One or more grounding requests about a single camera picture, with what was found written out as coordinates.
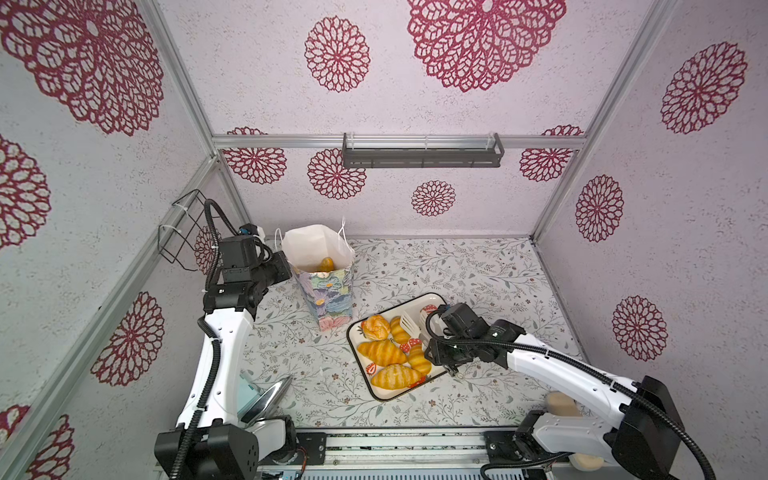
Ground striped oval bread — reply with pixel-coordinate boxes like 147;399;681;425
407;344;433;377

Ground steel tongs with cream tips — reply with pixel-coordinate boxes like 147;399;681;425
400;313;429;349

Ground floral paper bag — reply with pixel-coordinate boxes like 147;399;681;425
274;220;356;331

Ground striped long roll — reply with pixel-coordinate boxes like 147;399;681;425
316;257;336;272

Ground small oval bread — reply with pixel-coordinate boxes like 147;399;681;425
390;316;411;345

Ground croissant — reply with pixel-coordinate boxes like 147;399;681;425
356;340;407;367
370;364;422;390

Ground round bun bread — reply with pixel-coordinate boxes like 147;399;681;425
361;315;391;341

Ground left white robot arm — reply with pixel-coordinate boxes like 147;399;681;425
154;251;299;479

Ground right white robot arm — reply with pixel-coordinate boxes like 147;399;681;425
425;318;685;479

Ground strawberry pattern tray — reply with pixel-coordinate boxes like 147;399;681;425
346;293;447;402

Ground teal sponge block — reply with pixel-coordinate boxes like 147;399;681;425
237;372;263;422

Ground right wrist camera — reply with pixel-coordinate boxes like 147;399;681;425
435;303;490;340

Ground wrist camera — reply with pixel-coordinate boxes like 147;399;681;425
435;303;490;340
239;223;265;242

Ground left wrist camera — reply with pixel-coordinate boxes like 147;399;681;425
239;223;265;242

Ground black wire rack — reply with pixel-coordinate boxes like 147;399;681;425
156;189;221;275

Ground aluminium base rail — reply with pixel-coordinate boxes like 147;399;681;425
152;425;601;480

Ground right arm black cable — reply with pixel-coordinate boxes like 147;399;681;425
424;305;716;480

